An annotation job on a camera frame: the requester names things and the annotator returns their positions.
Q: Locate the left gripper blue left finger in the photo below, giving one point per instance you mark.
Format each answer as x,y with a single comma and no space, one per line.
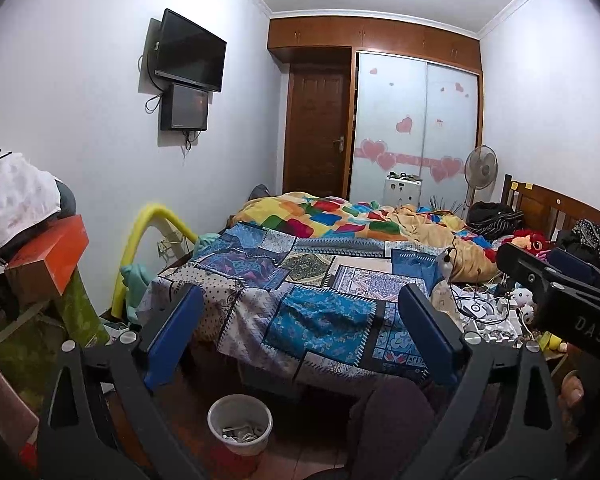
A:
167,334

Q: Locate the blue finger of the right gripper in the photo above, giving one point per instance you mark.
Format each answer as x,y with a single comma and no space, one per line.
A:
542,279
573,266

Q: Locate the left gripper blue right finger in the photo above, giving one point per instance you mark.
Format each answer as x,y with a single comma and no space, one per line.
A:
435,336

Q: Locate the white plastic trash bin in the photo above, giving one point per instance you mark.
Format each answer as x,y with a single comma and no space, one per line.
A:
241,423

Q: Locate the right hand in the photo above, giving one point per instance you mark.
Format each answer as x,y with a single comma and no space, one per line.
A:
570,400

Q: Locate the red plush toy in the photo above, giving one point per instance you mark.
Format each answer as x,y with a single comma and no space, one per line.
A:
531,241

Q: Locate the wooden bed headboard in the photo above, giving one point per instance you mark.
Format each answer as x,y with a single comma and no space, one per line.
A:
545,210

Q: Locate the black clothes pile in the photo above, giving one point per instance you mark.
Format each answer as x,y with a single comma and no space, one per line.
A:
493,220

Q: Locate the tan crumpled blanket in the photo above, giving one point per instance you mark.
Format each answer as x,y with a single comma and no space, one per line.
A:
470,262

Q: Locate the white standing fan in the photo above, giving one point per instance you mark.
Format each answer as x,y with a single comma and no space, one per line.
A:
480,172

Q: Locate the green patterned bag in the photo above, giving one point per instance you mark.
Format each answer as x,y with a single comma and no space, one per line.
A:
29,345

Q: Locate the blue patchwork bedspread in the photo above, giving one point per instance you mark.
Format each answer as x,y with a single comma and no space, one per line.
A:
323,311

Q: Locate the orange cardboard box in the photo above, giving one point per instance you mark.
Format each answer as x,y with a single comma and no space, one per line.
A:
43,268

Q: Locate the white box with stickers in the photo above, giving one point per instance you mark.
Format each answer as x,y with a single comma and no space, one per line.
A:
402,189

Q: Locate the colourful checkered blanket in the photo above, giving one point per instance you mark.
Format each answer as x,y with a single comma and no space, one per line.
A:
306,216

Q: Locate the white cloth pile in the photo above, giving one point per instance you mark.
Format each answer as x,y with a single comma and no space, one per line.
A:
28,196

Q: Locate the sliding wardrobe with hearts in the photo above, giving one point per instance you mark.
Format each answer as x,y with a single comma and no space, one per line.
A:
415,96

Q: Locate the brown wooden door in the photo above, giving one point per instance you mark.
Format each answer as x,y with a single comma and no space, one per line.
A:
316,128

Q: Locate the yellow foam bed rail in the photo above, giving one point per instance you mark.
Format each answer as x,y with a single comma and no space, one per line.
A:
147,215

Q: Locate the small black wall monitor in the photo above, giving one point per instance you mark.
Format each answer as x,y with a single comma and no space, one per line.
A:
184,108

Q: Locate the wall mounted black television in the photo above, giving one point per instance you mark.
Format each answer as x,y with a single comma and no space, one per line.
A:
187,53

